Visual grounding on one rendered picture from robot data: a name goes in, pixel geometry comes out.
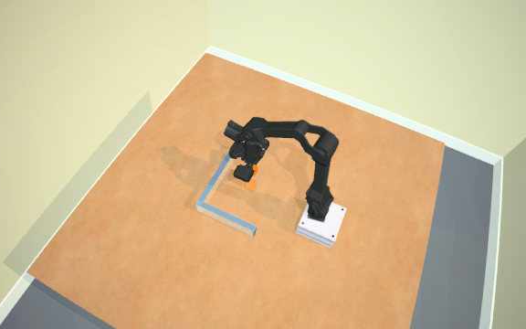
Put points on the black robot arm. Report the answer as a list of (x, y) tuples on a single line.
[(257, 129)]

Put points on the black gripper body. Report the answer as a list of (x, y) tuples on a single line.
[(245, 172)]

